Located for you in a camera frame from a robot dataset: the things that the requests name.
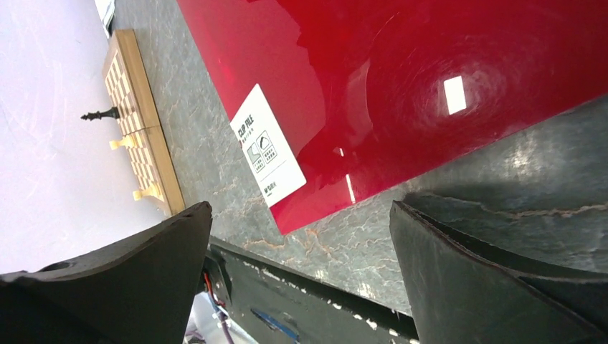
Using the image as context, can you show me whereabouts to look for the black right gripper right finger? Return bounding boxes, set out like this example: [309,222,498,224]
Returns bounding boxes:
[389,201,607,343]

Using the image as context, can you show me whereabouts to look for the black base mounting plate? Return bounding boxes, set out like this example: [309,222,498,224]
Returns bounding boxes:
[200,238,419,343]

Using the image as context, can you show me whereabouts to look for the red clip file folder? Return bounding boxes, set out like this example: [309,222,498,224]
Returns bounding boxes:
[179,1,607,234]

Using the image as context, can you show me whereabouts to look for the black chess piece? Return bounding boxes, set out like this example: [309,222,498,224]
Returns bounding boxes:
[80,107,120,121]

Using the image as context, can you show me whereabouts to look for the wooden chessboard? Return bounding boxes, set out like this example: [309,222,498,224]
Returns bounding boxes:
[102,29,185,216]

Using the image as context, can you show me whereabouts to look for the cream chess piece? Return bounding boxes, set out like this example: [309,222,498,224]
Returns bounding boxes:
[133,183,162,201]
[109,134,138,150]

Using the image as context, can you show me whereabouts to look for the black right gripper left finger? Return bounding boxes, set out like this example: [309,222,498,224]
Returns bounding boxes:
[1,201,212,343]

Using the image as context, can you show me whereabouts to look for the printed white paper sheets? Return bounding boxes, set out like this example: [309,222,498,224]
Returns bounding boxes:
[94,0,115,39]

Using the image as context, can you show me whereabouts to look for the cream chess piece upper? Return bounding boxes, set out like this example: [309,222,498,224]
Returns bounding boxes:
[109,134,138,150]

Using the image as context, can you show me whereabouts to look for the cream chess piece lower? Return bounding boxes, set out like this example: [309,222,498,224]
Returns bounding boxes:
[133,183,162,201]

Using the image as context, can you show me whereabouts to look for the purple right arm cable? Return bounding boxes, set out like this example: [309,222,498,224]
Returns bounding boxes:
[204,272,239,344]

